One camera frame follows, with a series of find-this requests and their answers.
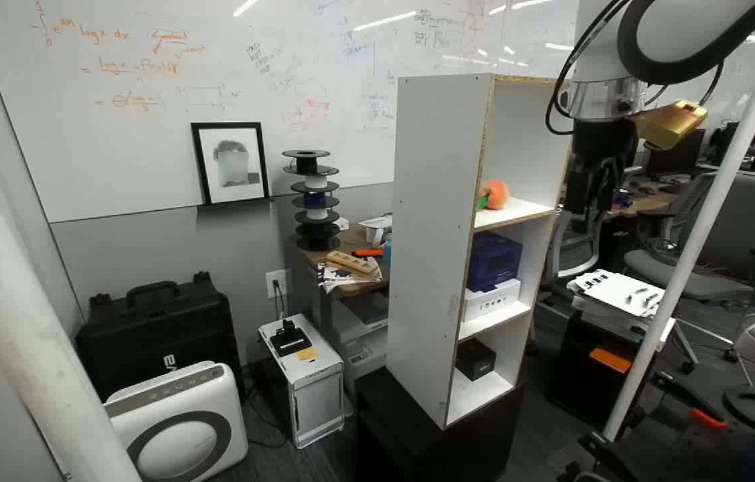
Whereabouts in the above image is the black device with yellow label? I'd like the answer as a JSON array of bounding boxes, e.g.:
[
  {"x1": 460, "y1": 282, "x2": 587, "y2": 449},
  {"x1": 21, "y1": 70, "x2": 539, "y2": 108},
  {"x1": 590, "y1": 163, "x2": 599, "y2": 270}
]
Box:
[{"x1": 267, "y1": 317, "x2": 317, "y2": 362}]

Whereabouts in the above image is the small black box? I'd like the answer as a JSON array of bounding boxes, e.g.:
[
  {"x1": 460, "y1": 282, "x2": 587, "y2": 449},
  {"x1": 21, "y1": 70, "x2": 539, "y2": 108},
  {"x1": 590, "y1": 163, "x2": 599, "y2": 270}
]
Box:
[{"x1": 453, "y1": 334, "x2": 500, "y2": 384}]

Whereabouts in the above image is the white cup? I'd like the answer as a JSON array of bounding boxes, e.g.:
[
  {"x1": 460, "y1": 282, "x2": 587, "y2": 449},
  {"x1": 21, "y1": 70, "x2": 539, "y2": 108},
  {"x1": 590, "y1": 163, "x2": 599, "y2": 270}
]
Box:
[{"x1": 360, "y1": 212, "x2": 396, "y2": 248}]

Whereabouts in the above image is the cluttered office desk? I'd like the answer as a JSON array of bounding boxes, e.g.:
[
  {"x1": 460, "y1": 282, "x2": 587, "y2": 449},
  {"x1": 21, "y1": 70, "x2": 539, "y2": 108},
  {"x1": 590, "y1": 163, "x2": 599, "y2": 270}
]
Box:
[{"x1": 289, "y1": 223, "x2": 396, "y2": 377}]

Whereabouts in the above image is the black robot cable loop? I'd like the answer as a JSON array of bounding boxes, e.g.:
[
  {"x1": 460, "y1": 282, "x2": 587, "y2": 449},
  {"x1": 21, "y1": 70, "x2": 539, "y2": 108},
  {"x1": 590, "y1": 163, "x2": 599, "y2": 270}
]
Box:
[{"x1": 543, "y1": 0, "x2": 755, "y2": 139}]

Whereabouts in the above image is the grey office chair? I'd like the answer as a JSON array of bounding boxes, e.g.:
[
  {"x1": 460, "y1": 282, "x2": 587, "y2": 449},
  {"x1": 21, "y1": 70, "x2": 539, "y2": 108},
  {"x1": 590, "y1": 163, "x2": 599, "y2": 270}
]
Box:
[{"x1": 622, "y1": 168, "x2": 755, "y2": 311}]

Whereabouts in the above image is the black framed portrait picture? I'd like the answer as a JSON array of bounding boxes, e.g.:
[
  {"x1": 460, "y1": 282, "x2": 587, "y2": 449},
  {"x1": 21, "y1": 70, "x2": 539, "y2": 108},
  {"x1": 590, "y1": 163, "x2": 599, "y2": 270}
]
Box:
[{"x1": 187, "y1": 120, "x2": 274, "y2": 212}]

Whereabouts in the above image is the thick white pole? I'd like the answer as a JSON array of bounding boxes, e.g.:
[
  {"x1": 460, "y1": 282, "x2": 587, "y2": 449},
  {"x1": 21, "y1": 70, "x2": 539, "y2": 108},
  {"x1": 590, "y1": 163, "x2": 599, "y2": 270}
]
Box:
[{"x1": 0, "y1": 112, "x2": 145, "y2": 482}]

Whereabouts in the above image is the white open shelf cabinet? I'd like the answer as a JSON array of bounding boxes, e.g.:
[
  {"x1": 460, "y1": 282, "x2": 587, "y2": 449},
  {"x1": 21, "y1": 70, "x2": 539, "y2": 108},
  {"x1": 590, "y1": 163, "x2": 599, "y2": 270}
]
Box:
[{"x1": 384, "y1": 72, "x2": 576, "y2": 433}]

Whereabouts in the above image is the large wall whiteboard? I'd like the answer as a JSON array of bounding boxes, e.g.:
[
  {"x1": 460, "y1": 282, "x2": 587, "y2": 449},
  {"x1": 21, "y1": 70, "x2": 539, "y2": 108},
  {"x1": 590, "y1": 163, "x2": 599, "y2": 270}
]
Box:
[{"x1": 0, "y1": 0, "x2": 580, "y2": 228}]

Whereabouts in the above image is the slanted white frame pole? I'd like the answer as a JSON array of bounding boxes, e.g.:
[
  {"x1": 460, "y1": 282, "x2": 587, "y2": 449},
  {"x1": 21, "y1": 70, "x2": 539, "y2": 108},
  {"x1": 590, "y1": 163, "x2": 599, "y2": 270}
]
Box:
[{"x1": 599, "y1": 0, "x2": 755, "y2": 444}]

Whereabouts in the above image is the white flat box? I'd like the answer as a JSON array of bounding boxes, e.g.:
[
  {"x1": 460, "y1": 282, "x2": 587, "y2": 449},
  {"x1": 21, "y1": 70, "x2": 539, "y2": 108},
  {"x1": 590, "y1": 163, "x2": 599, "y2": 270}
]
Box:
[{"x1": 460, "y1": 277, "x2": 526, "y2": 325}]

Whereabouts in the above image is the black hard carrying case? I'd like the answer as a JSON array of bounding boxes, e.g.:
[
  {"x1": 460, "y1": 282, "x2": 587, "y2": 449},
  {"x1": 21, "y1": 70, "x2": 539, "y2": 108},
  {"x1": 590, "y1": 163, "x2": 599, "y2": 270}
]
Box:
[{"x1": 73, "y1": 270, "x2": 246, "y2": 401}]

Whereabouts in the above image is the purple cloth item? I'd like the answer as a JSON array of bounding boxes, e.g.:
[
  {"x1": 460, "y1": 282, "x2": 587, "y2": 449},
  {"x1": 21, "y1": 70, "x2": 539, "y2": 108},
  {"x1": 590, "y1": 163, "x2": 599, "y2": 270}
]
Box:
[{"x1": 465, "y1": 230, "x2": 526, "y2": 294}]

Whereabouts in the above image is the white perforated panel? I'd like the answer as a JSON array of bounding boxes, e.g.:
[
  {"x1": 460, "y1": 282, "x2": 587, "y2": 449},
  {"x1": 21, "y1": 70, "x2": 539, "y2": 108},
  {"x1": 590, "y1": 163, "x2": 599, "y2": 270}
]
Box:
[{"x1": 566, "y1": 266, "x2": 669, "y2": 322}]

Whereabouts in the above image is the white wall outlet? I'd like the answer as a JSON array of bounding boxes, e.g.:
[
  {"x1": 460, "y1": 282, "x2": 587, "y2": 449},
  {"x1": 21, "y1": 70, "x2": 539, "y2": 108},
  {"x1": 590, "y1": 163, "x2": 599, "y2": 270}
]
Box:
[{"x1": 262, "y1": 267, "x2": 291, "y2": 303}]

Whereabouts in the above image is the white air purifier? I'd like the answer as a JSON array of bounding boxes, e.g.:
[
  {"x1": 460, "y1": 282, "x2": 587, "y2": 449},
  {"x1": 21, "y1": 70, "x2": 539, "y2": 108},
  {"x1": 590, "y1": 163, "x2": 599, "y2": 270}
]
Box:
[{"x1": 99, "y1": 358, "x2": 252, "y2": 482}]

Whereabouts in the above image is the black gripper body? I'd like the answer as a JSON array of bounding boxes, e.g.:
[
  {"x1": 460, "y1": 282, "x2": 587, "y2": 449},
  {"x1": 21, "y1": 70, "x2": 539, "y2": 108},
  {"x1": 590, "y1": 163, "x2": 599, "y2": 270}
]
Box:
[{"x1": 571, "y1": 117, "x2": 641, "y2": 186}]

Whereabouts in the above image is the orange handled black tool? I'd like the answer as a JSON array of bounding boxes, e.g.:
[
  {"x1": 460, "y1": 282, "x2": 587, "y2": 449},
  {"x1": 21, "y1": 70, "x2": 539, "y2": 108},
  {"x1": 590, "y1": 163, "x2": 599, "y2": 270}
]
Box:
[{"x1": 649, "y1": 366, "x2": 734, "y2": 437}]

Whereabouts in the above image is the wooden tray with parts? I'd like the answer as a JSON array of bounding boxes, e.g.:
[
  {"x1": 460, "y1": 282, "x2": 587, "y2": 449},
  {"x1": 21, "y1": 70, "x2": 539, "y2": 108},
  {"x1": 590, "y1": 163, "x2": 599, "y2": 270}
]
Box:
[{"x1": 322, "y1": 246, "x2": 385, "y2": 282}]

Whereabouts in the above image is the stacked filament spools tower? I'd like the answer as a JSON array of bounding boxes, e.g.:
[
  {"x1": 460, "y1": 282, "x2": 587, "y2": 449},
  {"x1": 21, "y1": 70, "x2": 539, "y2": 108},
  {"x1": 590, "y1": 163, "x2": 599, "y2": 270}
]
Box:
[{"x1": 281, "y1": 148, "x2": 342, "y2": 255}]

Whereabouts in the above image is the orange ball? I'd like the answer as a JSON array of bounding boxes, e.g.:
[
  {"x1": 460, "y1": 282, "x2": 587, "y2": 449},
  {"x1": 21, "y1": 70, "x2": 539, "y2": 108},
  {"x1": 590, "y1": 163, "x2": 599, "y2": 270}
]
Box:
[{"x1": 479, "y1": 180, "x2": 515, "y2": 215}]

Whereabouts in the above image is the black stand under cabinet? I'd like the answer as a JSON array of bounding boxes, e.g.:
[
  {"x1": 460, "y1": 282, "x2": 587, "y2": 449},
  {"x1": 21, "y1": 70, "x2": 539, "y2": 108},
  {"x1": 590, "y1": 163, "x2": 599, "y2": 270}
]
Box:
[{"x1": 354, "y1": 365, "x2": 526, "y2": 482}]

